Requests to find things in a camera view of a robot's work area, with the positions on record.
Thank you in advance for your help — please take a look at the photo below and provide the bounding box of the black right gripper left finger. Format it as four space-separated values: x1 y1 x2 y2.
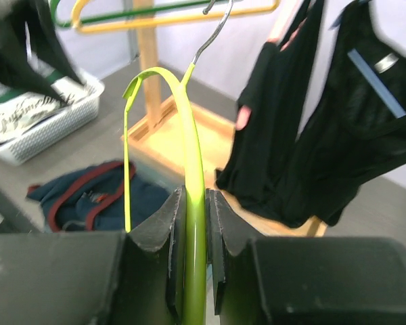
0 188 186 324

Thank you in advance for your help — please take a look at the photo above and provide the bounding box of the light blue hanger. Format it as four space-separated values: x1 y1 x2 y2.
328 1 406 127

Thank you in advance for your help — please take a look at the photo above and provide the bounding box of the white laundry basket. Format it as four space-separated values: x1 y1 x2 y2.
0 70 105 166

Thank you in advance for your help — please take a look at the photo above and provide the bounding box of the black tank top on pink hanger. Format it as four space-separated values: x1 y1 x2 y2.
216 1 325 214

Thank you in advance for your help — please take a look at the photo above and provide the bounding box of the pink hanger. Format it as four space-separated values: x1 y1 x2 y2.
235 1 321 131

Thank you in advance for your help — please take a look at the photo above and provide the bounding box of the green hanger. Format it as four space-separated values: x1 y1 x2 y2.
48 0 219 28

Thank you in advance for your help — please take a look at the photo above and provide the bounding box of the navy maroon-trim tank top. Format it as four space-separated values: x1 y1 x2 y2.
26 160 169 232

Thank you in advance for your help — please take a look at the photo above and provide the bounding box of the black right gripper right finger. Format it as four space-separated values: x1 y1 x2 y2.
206 190 406 324

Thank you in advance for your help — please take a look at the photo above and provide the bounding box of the wooden clothes rack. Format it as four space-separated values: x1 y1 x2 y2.
121 0 328 238

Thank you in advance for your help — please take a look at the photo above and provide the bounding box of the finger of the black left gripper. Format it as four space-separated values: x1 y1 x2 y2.
0 6 66 105
33 1 84 85

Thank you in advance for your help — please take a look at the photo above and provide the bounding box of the neon yellow hanger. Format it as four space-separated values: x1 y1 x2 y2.
123 0 234 324

